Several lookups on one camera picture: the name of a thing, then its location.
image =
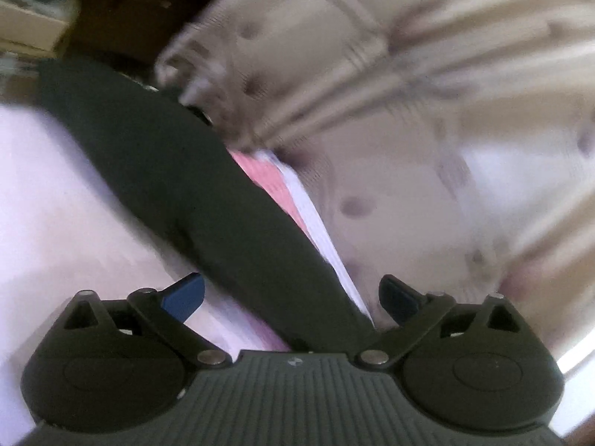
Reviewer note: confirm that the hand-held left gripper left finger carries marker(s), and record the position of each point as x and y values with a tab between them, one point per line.
185	298

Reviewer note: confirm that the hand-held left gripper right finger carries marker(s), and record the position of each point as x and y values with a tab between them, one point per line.
396	298

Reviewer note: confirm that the dark garment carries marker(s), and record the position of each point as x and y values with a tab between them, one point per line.
200	209

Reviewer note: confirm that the pink and white cloth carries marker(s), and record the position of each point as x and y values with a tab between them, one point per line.
302	204

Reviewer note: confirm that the beige spotted striped blanket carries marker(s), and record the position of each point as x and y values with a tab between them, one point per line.
395	102

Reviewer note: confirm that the dark brown furniture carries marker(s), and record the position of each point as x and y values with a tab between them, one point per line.
139	4

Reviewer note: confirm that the beige box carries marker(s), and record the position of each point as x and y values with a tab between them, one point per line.
32	21

